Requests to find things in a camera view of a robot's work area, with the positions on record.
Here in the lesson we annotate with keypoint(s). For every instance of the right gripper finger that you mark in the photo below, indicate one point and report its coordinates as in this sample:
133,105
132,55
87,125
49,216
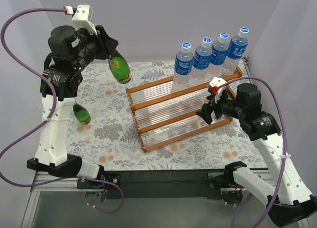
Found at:
213,98
205,112

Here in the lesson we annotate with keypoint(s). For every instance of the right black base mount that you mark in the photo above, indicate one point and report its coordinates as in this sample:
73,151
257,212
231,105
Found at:
220,180

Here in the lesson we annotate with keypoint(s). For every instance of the green glass bottle edge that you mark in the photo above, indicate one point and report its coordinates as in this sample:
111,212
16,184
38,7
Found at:
81,113

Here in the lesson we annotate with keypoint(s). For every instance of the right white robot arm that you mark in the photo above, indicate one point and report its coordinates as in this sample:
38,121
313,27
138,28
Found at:
289,200

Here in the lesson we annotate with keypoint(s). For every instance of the orange three-tier glass shelf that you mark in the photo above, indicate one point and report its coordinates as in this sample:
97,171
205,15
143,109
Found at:
163,116

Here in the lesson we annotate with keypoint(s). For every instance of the green glass bottle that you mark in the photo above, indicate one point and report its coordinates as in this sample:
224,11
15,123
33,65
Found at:
120,68

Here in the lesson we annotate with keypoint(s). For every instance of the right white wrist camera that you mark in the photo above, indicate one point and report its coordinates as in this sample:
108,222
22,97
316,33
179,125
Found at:
216,87

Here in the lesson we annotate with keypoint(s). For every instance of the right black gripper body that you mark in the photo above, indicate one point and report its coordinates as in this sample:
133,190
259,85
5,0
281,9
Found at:
213,109

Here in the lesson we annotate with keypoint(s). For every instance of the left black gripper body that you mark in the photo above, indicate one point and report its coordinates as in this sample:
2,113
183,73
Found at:
104,43

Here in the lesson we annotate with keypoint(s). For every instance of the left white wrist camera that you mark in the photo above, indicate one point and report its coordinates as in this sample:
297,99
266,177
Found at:
82,18

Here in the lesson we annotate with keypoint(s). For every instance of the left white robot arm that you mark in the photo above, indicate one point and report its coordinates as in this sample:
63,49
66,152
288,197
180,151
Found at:
71,51

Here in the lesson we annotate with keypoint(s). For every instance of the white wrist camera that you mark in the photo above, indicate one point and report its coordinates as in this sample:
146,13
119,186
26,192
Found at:
82,18
216,87

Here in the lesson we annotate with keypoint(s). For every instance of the aluminium front frame rail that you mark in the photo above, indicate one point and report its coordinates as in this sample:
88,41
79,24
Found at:
164,183

